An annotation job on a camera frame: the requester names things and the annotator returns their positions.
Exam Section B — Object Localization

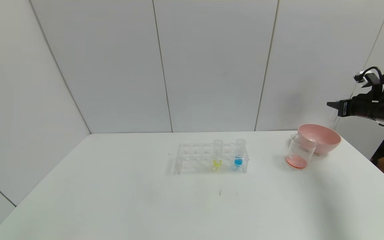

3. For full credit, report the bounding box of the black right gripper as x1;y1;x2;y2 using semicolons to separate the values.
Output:
326;93;379;121

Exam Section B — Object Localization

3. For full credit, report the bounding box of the clear glass beaker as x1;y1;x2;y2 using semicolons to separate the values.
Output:
285;134;317;171

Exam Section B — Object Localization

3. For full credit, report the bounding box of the test tube with blue pigment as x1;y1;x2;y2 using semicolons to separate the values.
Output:
234;138;246;167

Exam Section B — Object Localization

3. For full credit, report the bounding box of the test tube with yellow pigment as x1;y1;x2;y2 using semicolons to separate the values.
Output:
213;139;224;169

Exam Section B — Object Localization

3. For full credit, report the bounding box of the clear plastic test tube rack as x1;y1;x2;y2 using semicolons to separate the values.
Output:
175;142;249;175

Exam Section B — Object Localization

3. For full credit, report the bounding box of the pink plastic bowl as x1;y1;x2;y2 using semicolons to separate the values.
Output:
297;124;342;155

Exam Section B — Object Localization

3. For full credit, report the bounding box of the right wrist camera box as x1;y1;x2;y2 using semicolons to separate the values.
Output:
354;72;381;88

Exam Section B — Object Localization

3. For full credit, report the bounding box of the black camera cable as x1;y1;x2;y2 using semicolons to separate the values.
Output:
358;66;384;88

